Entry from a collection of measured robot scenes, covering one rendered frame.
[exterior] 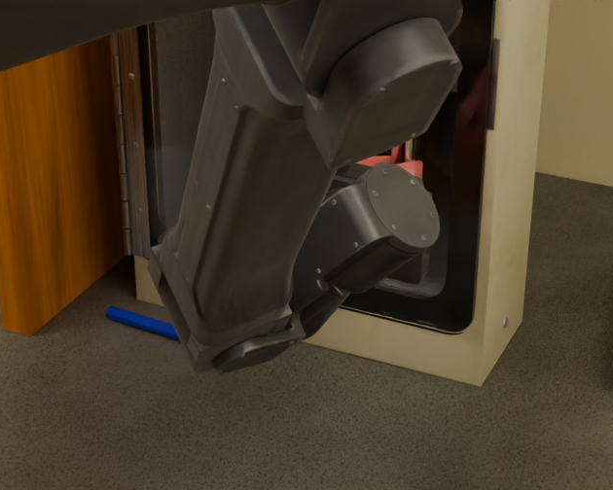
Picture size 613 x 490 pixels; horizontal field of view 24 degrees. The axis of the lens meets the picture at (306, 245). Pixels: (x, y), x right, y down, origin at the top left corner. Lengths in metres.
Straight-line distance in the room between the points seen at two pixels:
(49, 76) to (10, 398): 0.26
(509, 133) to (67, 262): 0.41
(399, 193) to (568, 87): 0.68
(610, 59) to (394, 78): 1.03
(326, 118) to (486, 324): 0.66
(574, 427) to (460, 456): 0.10
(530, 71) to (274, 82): 0.61
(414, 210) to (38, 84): 0.43
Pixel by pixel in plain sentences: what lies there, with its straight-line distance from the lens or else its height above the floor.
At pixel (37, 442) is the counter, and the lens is 1.10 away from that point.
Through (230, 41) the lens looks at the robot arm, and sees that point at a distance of 0.52.
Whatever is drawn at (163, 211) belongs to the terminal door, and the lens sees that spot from 1.18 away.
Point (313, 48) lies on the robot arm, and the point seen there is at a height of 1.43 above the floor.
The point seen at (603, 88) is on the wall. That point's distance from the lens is 1.48.
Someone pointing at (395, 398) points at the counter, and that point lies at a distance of 1.13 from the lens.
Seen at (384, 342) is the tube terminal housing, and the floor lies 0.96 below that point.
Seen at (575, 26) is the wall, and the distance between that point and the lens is 1.46.
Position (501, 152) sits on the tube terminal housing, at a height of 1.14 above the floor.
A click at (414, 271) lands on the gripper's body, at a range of 0.94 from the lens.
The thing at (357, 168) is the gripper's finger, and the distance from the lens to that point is 0.94.
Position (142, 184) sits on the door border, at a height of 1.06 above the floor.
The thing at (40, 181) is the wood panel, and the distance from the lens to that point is 1.19.
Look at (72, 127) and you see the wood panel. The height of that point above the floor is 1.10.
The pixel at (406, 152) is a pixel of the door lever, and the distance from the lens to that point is 1.00.
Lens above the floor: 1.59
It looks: 29 degrees down
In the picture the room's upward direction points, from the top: straight up
